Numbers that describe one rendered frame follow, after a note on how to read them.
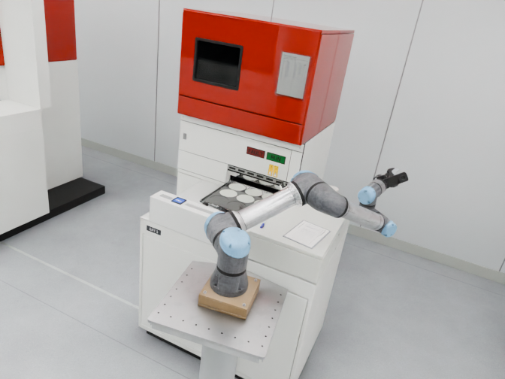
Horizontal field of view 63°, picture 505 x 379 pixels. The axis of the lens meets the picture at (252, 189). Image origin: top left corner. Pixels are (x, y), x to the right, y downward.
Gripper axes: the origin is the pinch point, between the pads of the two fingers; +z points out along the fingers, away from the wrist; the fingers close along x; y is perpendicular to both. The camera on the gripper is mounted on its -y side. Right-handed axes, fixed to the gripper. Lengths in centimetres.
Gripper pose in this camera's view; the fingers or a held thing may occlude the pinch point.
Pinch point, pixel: (399, 172)
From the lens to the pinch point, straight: 224.7
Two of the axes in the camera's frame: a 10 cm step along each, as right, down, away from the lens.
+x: 3.9, 9.2, 0.9
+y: -6.5, 2.0, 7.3
